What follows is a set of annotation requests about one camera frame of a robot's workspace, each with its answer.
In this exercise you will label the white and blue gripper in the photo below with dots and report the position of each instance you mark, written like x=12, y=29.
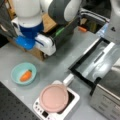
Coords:
x=32, y=37

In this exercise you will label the orange carrot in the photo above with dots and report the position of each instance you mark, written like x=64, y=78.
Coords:
x=26, y=76

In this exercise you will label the pink round plate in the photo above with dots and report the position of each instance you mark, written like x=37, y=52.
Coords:
x=54, y=98

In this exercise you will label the wooden box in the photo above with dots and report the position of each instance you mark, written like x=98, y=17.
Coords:
x=30, y=20

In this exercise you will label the open oven glass door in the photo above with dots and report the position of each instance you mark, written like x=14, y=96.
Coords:
x=90, y=61

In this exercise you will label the silver toaster oven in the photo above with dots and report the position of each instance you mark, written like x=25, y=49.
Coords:
x=106, y=96

